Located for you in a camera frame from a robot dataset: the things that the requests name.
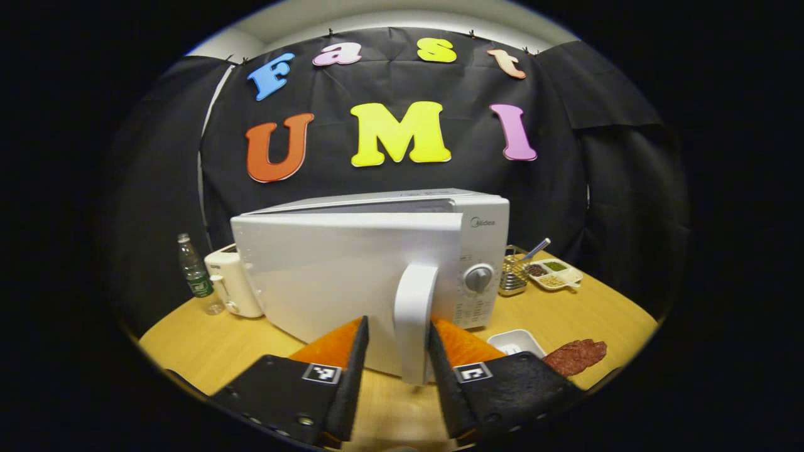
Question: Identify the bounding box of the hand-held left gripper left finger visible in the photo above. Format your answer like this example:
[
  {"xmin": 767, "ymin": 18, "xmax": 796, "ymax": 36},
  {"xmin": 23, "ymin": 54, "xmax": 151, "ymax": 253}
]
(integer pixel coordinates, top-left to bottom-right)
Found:
[{"xmin": 210, "ymin": 316, "xmax": 370, "ymax": 448}]

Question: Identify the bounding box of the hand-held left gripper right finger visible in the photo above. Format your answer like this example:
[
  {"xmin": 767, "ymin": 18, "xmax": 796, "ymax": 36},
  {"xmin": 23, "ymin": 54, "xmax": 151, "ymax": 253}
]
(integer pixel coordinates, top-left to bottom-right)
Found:
[{"xmin": 428, "ymin": 317, "xmax": 588, "ymax": 443}]

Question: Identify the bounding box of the white microwave oven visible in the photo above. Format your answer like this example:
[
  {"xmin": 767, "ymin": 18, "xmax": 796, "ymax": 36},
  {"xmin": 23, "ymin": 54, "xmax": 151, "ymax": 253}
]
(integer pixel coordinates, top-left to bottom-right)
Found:
[{"xmin": 231, "ymin": 188, "xmax": 511, "ymax": 385}]

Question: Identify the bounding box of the red meat slice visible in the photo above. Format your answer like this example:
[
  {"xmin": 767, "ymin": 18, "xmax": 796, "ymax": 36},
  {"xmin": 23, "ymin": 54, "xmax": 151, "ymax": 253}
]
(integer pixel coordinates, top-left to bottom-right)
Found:
[{"xmin": 543, "ymin": 339, "xmax": 608, "ymax": 377}]

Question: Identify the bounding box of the white rectangular tray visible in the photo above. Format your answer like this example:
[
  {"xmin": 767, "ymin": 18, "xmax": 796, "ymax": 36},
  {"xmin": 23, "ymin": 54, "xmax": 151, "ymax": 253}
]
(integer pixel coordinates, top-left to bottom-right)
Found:
[{"xmin": 487, "ymin": 329, "xmax": 547, "ymax": 360}]

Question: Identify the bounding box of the white toaster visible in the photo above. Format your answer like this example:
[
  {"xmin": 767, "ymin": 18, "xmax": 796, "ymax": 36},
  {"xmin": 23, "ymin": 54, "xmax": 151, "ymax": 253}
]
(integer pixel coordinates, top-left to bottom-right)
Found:
[{"xmin": 204, "ymin": 245, "xmax": 264, "ymax": 319}]

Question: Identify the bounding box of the white divided dish with beans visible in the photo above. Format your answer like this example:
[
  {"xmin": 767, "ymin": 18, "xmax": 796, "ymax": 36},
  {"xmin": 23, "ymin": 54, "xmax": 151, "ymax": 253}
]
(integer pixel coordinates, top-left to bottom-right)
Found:
[{"xmin": 526, "ymin": 259, "xmax": 584, "ymax": 291}]

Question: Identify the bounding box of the metal spoon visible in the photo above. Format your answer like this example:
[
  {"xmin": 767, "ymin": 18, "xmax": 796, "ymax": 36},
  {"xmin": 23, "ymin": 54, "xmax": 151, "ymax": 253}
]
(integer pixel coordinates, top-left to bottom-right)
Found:
[{"xmin": 518, "ymin": 238, "xmax": 551, "ymax": 263}]

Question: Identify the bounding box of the clear plastic water bottle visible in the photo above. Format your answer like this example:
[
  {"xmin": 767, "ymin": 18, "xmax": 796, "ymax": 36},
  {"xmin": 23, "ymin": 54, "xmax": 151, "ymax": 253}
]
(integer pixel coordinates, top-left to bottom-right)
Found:
[{"xmin": 177, "ymin": 234, "xmax": 225, "ymax": 315}]

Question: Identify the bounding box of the metal wire basket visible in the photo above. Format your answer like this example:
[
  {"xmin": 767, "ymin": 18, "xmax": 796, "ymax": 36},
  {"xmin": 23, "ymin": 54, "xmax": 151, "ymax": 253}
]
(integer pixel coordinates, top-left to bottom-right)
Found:
[{"xmin": 498, "ymin": 246, "xmax": 531, "ymax": 297}]

